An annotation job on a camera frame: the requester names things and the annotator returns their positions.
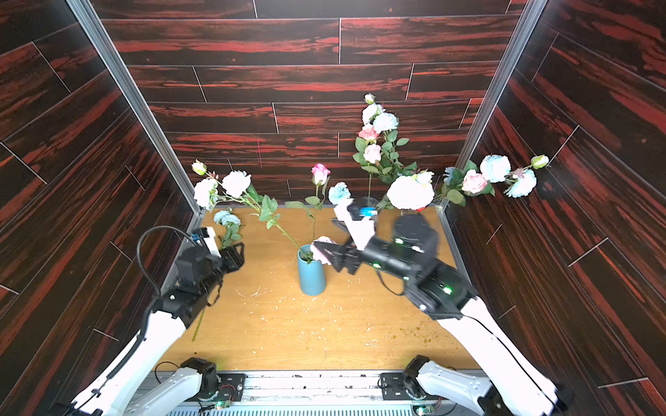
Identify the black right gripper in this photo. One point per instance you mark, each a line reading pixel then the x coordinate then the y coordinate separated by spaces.
pixel 351 255

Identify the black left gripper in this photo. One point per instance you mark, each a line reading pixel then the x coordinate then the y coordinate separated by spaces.
pixel 231 258

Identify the teal ceramic vase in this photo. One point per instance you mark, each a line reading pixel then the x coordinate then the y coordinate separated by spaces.
pixel 311 273

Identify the white peony flower spray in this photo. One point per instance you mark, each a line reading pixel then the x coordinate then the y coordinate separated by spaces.
pixel 236 187

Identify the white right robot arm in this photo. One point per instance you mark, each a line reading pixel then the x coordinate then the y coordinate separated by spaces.
pixel 510 385

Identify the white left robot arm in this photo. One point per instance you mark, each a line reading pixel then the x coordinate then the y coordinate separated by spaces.
pixel 165 321

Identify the blue carnation flower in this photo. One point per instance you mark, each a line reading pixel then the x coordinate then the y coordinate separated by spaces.
pixel 339 193

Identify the pink rose bud stem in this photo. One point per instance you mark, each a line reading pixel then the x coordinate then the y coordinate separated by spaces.
pixel 314 203

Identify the blue pink flower spray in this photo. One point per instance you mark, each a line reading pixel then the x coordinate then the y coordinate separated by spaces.
pixel 473 180

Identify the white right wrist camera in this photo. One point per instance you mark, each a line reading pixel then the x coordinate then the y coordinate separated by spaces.
pixel 361 231

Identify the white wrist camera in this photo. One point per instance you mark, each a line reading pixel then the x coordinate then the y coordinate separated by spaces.
pixel 206 236
pixel 361 231

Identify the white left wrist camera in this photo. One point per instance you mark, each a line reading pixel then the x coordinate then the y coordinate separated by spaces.
pixel 206 236

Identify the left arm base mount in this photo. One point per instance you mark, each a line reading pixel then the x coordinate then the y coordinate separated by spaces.
pixel 215 386

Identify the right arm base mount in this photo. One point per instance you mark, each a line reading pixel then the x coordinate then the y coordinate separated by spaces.
pixel 403 385

